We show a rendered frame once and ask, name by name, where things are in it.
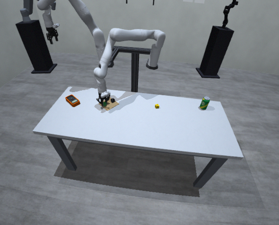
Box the orange pocket multimeter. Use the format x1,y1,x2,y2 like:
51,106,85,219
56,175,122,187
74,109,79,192
65,95,80,107

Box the green drink can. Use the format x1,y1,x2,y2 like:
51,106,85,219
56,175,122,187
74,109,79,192
200,96,210,110

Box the tan square mat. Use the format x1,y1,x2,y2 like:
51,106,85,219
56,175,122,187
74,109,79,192
102,98,119,111

